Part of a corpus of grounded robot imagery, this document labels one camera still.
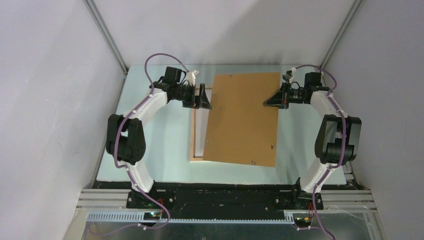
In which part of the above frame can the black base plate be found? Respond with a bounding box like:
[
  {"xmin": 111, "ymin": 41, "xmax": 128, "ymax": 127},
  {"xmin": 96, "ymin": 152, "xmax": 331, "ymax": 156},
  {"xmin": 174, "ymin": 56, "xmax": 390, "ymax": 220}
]
[{"xmin": 126, "ymin": 182, "xmax": 324, "ymax": 220}]

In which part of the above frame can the white cable duct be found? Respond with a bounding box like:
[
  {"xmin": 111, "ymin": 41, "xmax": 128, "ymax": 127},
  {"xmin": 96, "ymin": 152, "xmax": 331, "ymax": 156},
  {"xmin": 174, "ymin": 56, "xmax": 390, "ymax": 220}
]
[{"xmin": 86, "ymin": 211, "xmax": 295, "ymax": 225}]

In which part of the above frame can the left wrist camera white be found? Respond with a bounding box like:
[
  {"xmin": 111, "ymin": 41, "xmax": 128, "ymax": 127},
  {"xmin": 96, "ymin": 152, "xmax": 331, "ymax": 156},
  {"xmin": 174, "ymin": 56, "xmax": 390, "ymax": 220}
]
[{"xmin": 183, "ymin": 69, "xmax": 199, "ymax": 86}]

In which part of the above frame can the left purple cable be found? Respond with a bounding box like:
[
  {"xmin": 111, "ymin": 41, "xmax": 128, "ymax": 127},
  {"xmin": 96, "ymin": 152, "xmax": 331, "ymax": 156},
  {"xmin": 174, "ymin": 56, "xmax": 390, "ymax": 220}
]
[{"xmin": 113, "ymin": 52, "xmax": 193, "ymax": 231}]

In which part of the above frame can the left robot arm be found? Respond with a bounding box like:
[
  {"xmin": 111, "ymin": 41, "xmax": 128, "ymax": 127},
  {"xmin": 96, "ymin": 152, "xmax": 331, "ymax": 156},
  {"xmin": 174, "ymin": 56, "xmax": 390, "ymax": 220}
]
[{"xmin": 105, "ymin": 66, "xmax": 212, "ymax": 208}]

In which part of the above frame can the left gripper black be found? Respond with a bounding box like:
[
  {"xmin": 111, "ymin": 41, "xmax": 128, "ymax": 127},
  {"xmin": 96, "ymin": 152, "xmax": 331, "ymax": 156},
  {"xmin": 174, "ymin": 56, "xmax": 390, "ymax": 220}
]
[{"xmin": 174, "ymin": 83, "xmax": 212, "ymax": 110}]

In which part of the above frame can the black and white photo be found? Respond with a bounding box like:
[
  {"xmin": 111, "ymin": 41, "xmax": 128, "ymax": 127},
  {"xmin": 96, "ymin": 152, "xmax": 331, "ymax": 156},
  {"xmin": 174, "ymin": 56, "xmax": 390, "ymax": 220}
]
[{"xmin": 194, "ymin": 89, "xmax": 213, "ymax": 159}]

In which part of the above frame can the brown backing board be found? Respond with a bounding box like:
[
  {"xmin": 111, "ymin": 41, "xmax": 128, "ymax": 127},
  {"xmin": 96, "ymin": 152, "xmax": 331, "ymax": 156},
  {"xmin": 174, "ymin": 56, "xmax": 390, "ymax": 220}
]
[{"xmin": 202, "ymin": 72, "xmax": 281, "ymax": 167}]

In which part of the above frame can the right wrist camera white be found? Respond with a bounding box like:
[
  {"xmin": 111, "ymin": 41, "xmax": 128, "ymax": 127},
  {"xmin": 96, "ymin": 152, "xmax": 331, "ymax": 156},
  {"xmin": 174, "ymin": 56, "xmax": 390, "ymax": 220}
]
[{"xmin": 282, "ymin": 67, "xmax": 297, "ymax": 84}]

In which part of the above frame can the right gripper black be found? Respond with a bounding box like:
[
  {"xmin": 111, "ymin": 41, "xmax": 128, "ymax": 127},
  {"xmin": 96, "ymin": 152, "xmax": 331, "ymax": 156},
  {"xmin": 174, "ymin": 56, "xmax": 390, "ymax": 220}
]
[{"xmin": 263, "ymin": 81, "xmax": 307, "ymax": 110}]

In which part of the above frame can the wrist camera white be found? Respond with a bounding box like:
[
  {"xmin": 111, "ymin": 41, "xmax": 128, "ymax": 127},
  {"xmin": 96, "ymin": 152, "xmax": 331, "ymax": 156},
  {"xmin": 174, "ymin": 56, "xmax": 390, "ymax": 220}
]
[
  {"xmin": 183, "ymin": 69, "xmax": 199, "ymax": 86},
  {"xmin": 282, "ymin": 67, "xmax": 297, "ymax": 84}
]

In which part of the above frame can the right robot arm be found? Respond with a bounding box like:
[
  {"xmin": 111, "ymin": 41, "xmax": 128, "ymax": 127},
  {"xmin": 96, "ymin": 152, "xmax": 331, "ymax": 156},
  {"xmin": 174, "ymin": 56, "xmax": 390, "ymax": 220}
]
[{"xmin": 263, "ymin": 69, "xmax": 362, "ymax": 209}]

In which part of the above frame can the white wooden picture frame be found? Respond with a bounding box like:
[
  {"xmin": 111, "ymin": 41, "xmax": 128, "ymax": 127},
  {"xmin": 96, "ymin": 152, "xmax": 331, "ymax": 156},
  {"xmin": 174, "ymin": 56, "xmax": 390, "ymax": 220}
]
[{"xmin": 189, "ymin": 84, "xmax": 214, "ymax": 163}]

